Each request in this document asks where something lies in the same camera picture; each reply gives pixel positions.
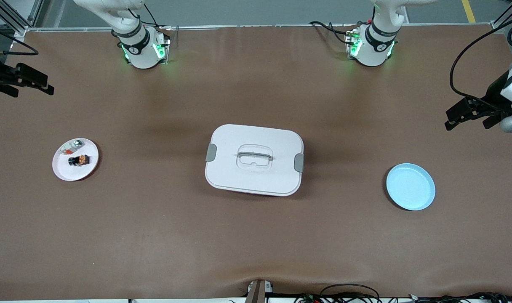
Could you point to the pale pink round plate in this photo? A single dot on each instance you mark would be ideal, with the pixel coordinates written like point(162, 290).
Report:
point(77, 172)

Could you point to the grey box latch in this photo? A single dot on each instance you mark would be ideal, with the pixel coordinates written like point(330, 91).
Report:
point(299, 163)
point(211, 152)

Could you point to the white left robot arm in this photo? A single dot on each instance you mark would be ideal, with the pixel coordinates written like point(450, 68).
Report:
point(372, 50)

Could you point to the aluminium frame profile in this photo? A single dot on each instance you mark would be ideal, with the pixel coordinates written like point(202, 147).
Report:
point(497, 26)
point(20, 31)

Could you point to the white lidded storage box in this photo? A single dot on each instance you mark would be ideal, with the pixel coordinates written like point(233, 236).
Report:
point(256, 181)

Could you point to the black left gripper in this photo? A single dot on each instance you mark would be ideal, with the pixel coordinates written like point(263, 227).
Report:
point(491, 101)

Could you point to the orange and black switch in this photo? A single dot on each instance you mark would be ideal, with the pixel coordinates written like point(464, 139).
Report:
point(78, 160)

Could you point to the brown camera mount bracket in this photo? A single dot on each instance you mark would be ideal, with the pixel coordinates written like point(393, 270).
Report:
point(256, 292)

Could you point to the light blue round plate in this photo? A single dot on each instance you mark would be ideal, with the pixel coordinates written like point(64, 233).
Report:
point(409, 187)

